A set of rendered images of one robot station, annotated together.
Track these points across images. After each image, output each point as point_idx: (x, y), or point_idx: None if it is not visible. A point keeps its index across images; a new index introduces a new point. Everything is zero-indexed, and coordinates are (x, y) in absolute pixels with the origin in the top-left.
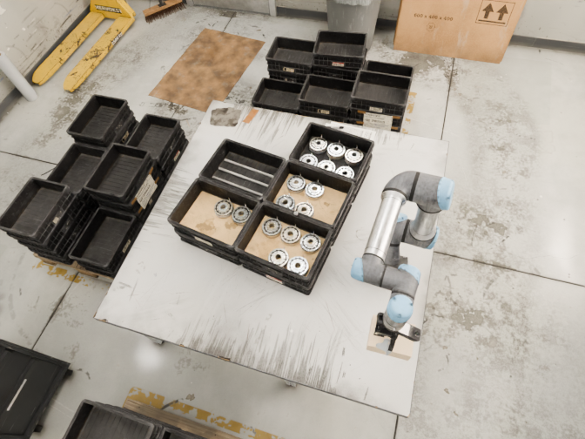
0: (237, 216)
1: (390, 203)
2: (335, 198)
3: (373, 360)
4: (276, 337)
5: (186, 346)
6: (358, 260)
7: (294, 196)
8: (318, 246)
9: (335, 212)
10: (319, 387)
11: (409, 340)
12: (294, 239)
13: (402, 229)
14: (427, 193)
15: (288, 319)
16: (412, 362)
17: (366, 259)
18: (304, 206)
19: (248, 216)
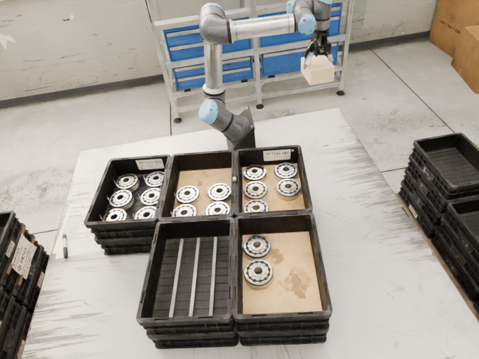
0: (262, 247)
1: (241, 21)
2: (189, 179)
3: (317, 130)
4: (352, 186)
5: (430, 248)
6: (304, 18)
7: (202, 213)
8: (256, 164)
9: (207, 173)
10: (363, 147)
11: (313, 56)
12: (259, 184)
13: (218, 100)
14: (221, 12)
15: (330, 185)
16: (303, 115)
17: (299, 15)
18: (215, 191)
19: (256, 236)
